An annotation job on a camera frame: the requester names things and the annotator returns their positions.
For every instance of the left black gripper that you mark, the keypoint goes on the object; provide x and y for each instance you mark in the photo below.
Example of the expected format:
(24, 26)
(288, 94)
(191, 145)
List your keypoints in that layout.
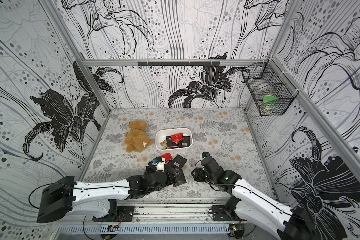
(169, 181)

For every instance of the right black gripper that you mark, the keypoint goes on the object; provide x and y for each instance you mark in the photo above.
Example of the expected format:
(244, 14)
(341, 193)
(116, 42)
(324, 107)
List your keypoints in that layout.
(198, 174)

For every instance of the black tea bag pile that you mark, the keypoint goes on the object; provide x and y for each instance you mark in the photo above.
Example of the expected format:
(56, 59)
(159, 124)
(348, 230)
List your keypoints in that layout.
(177, 177)

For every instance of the red foil tea bag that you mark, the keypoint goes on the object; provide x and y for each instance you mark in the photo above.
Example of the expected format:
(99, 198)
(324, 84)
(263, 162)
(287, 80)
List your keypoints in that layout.
(177, 137)
(167, 157)

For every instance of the black barcode tea bag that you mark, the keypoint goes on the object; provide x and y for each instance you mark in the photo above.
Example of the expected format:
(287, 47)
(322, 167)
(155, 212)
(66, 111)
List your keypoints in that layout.
(178, 162)
(186, 142)

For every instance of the yellow label tea bag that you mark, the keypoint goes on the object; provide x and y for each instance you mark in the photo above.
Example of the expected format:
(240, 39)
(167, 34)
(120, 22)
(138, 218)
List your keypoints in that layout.
(164, 144)

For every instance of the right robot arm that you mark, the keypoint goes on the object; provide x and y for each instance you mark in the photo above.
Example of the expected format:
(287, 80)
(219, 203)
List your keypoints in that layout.
(247, 203)

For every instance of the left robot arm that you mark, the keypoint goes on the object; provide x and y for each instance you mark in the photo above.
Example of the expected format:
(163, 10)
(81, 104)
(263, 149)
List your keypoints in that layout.
(69, 197)

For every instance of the white plastic storage box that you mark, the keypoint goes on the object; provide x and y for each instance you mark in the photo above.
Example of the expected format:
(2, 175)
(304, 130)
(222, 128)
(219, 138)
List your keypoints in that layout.
(161, 136)

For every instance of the brown teddy bear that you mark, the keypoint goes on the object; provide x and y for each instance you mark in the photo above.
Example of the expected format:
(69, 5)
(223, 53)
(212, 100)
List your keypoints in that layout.
(137, 139)

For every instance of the green lid cup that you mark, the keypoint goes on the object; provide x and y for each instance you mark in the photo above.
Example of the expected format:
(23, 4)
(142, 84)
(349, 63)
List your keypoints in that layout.
(269, 102)

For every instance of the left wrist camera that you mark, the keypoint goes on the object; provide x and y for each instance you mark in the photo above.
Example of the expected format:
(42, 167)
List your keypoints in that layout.
(160, 166)

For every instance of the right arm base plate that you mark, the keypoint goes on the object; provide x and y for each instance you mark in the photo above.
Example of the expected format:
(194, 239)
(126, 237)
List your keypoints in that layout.
(221, 213)

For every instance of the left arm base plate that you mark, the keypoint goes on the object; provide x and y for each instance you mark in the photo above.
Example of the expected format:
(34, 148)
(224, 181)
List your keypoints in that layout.
(120, 214)

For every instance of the black wire basket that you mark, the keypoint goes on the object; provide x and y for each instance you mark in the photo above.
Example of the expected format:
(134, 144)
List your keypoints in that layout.
(268, 79)

